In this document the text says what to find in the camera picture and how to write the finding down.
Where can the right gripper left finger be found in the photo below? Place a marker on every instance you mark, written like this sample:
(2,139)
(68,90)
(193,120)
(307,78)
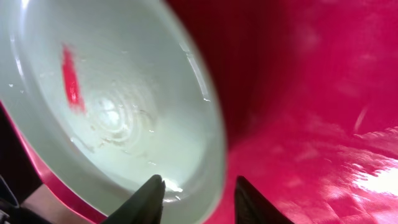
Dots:
(145,206)

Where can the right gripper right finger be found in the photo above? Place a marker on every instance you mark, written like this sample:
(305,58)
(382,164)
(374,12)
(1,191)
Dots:
(251,207)

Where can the pale green plate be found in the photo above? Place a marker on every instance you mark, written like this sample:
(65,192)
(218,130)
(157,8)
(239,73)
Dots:
(110,93)

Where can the red plastic tray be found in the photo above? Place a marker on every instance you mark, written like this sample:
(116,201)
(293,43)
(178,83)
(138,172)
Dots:
(308,96)

